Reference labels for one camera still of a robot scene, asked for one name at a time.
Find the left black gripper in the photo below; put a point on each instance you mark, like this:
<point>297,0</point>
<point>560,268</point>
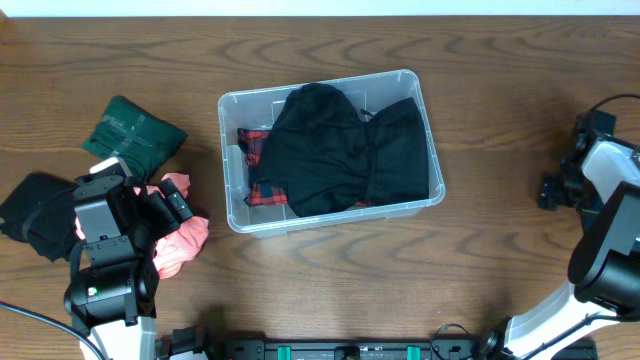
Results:
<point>151,211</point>

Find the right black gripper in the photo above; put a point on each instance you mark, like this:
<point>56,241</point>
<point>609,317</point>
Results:
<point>550,190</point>

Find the pink shirt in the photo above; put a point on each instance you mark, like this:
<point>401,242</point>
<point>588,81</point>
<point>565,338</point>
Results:
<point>180,246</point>

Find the red plaid flannel shirt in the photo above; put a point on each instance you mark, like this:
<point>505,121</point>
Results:
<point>255,155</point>

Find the black garment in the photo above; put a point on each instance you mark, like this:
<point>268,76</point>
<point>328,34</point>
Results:
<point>395,137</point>

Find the dark navy cloth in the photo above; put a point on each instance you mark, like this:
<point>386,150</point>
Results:
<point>589,211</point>

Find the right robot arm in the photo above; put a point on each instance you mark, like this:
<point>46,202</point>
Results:
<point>599,178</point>

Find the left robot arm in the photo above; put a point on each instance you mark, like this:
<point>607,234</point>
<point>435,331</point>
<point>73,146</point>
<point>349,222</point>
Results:
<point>111,295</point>

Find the dark green folded shirt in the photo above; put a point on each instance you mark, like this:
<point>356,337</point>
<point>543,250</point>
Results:
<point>144,141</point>

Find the black folded cloth left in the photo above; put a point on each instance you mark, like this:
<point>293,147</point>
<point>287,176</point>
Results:
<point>40,212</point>

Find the clear plastic storage bin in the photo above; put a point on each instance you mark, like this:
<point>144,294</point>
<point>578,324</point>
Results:
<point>258,109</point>

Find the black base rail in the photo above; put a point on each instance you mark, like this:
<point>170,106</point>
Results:
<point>199,343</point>

